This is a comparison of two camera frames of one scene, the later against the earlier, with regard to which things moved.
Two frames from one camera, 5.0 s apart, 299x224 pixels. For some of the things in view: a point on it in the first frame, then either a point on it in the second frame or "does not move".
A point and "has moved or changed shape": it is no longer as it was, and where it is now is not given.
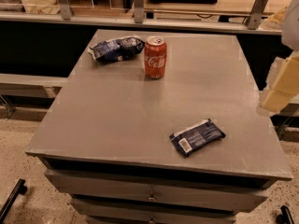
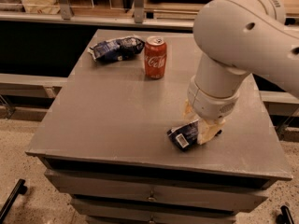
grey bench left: (31, 85) does not move
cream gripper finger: (285, 87) to (209, 107)
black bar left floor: (19, 188) does not move
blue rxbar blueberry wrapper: (194, 136) has moved or changed shape
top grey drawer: (215, 195) does not move
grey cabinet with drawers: (105, 137) does not move
